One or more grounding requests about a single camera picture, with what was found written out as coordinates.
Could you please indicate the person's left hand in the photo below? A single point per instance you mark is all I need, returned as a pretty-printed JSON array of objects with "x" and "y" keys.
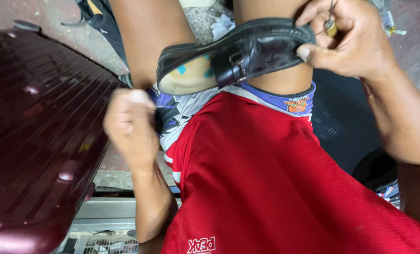
[{"x": 130, "y": 127}]

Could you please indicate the person's right hand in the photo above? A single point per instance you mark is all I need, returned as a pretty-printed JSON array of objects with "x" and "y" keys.
[{"x": 354, "y": 46}]

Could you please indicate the person's left fingers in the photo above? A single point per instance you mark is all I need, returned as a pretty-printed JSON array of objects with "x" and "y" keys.
[{"x": 147, "y": 113}]

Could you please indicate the black leather shoe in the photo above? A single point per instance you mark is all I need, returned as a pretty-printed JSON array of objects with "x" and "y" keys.
[{"x": 252, "y": 53}]

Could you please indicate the metal awl with brass ferrule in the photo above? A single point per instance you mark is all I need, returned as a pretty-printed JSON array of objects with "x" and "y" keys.
[{"x": 331, "y": 24}]

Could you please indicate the person's purple patterned shorts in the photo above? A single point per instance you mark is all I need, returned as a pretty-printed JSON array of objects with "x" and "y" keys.
[{"x": 181, "y": 113}]

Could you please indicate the person's left leg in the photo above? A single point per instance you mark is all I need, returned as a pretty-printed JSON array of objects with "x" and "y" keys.
[{"x": 153, "y": 38}]

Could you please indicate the person's leg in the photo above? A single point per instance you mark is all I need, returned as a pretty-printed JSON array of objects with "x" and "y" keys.
[
  {"x": 277, "y": 81},
  {"x": 153, "y": 38}
]

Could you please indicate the black fabric bag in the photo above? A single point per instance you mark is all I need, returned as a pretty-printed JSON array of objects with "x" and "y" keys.
[{"x": 102, "y": 24}]

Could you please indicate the maroon hard-shell suitcase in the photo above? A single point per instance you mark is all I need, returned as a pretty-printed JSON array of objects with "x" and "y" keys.
[{"x": 37, "y": 141}]

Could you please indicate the crumpled white paper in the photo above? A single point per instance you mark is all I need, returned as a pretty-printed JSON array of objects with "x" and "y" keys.
[{"x": 222, "y": 27}]

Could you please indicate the person's right leg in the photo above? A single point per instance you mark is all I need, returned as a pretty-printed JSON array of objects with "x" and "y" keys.
[{"x": 277, "y": 81}]

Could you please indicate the person's red jersey shirt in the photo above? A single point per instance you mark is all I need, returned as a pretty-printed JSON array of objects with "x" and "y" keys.
[{"x": 266, "y": 183}]

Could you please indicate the black seat cushion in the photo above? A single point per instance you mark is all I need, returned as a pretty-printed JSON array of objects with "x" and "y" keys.
[{"x": 340, "y": 123}]

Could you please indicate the heap of colourful scraps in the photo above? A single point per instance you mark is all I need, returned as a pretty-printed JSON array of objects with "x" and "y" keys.
[{"x": 390, "y": 194}]

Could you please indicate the clear plastic wrapper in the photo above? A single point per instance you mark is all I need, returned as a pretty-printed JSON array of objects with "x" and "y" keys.
[{"x": 388, "y": 21}]

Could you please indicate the grey metal frame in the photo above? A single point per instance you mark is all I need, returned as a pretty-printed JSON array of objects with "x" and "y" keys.
[{"x": 104, "y": 213}]

